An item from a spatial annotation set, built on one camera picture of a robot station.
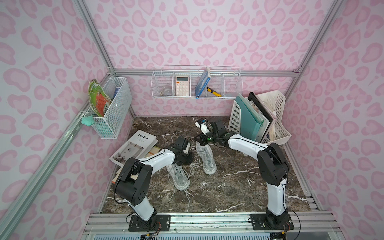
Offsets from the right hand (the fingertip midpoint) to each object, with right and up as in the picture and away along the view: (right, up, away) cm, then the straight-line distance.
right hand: (194, 138), depth 91 cm
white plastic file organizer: (+50, +22, +2) cm, 54 cm away
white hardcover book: (-38, -7, +6) cm, 39 cm away
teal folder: (+29, +10, -13) cm, 34 cm away
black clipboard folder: (+38, +16, -9) cm, 42 cm away
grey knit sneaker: (+7, -10, +1) cm, 12 cm away
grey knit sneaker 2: (-8, -21, -7) cm, 24 cm away
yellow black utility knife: (+13, +29, +7) cm, 33 cm away
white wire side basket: (-44, +28, -2) cm, 52 cm away
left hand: (-1, -12, +2) cm, 12 cm away
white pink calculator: (-8, +33, +5) cm, 34 cm away
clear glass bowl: (-18, +29, +6) cm, 35 cm away
